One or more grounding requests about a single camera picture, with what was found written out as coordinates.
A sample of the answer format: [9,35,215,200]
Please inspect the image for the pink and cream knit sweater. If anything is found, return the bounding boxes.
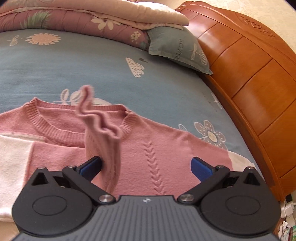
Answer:
[1,86,250,221]

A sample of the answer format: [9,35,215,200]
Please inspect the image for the white items on nightstand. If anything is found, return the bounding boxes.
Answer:
[276,191,295,240]

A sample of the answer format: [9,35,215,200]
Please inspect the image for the blue floral bed sheet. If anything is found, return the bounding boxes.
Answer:
[1,30,256,166]

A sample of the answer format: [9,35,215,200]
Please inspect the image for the orange wooden headboard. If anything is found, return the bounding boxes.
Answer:
[177,1,295,201]

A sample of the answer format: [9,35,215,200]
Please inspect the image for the blue-green flowers pillow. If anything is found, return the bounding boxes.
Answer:
[147,27,212,75]

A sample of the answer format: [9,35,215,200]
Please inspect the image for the pink floral folded quilt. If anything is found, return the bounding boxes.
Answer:
[1,1,189,50]

